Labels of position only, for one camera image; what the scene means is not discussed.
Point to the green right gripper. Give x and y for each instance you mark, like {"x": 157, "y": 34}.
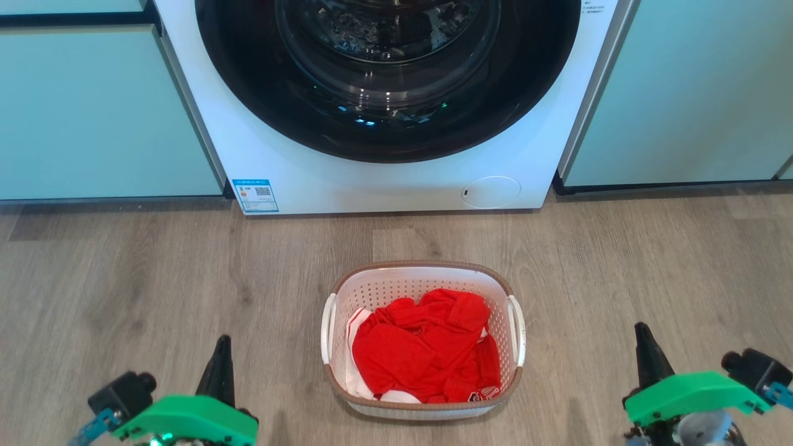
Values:
{"x": 687, "y": 393}

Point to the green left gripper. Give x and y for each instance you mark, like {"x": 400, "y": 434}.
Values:
{"x": 186, "y": 421}

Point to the white perforated laundry basket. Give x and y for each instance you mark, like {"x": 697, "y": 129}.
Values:
{"x": 384, "y": 285}

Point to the white garment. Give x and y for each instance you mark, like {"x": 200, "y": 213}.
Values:
{"x": 353, "y": 378}

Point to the blue energy label sticker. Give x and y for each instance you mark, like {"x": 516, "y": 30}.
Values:
{"x": 255, "y": 196}

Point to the red garment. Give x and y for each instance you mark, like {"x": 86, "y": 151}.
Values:
{"x": 421, "y": 350}

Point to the round white filter cover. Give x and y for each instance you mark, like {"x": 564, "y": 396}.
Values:
{"x": 491, "y": 192}

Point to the narrow pale green cabinet panel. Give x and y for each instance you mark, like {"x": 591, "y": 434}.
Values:
{"x": 787, "y": 170}

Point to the white front-load washing machine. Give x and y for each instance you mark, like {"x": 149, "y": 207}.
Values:
{"x": 384, "y": 186}

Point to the tall pale green cabinet panel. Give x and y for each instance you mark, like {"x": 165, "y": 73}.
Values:
{"x": 694, "y": 93}

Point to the black round washer door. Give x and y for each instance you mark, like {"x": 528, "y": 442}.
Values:
{"x": 248, "y": 93}

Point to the large pale green cabinet door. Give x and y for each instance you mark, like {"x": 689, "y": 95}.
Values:
{"x": 93, "y": 118}

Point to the pale green cabinet drawer front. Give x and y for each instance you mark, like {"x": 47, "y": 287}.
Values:
{"x": 62, "y": 5}

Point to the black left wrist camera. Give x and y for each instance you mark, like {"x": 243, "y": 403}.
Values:
{"x": 121, "y": 393}

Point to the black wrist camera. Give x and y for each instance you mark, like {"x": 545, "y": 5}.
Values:
{"x": 121, "y": 393}
{"x": 756, "y": 368}

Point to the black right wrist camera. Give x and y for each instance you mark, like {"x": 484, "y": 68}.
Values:
{"x": 756, "y": 368}

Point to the blue right camera connector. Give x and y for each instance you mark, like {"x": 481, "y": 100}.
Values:
{"x": 780, "y": 394}

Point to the blue camera connector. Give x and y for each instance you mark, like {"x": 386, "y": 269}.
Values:
{"x": 780, "y": 394}
{"x": 93, "y": 427}

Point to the blue left camera connector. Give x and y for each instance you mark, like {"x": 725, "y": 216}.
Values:
{"x": 93, "y": 427}

